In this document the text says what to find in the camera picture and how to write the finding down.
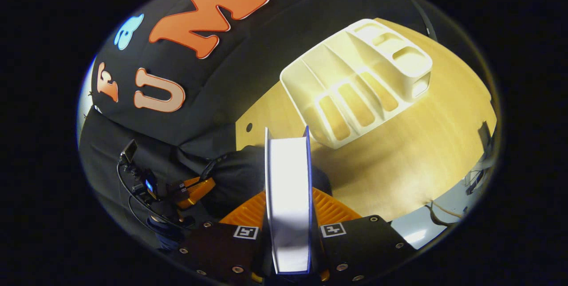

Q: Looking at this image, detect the black schoolbag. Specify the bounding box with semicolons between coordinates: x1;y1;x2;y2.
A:
177;145;332;220

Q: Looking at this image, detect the blue book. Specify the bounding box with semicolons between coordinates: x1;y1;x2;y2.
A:
265;126;313;275

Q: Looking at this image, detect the white bookshelf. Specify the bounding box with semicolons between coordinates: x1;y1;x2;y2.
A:
280;19;433;150

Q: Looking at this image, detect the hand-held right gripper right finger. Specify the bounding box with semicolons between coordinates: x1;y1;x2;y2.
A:
311;187;418;284

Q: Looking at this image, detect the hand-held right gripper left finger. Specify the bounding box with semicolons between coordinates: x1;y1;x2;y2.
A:
177;188;272;284

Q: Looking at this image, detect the black cable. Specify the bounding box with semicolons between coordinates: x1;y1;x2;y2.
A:
424;200;466;229

